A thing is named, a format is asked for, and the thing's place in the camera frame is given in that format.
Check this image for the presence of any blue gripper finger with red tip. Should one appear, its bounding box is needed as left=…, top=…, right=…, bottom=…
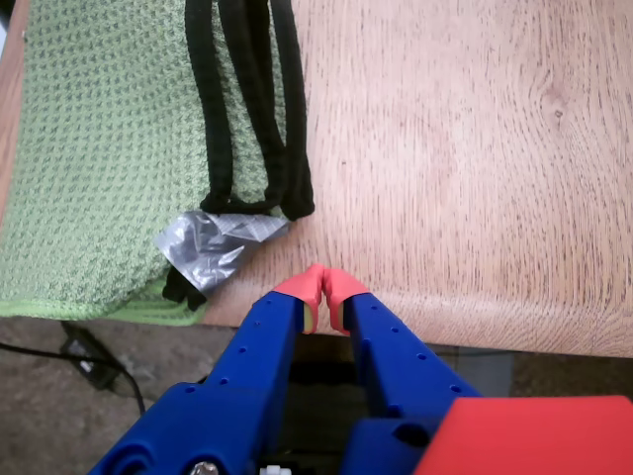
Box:
left=322, top=268, right=485, bottom=475
left=88, top=263, right=326, bottom=475

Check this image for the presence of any black floor cable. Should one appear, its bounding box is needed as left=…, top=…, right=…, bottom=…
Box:
left=0, top=340, right=147, bottom=417

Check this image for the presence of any green waffle cloth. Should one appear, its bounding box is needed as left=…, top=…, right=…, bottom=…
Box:
left=0, top=0, right=289, bottom=328

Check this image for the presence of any black power adapter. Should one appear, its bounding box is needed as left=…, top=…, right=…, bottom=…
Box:
left=58, top=321, right=123, bottom=392

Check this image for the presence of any black fabric strap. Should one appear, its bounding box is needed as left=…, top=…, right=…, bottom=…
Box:
left=161, top=0, right=317, bottom=312

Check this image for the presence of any red camera mount bracket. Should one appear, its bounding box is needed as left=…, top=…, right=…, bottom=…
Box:
left=413, top=394, right=633, bottom=475

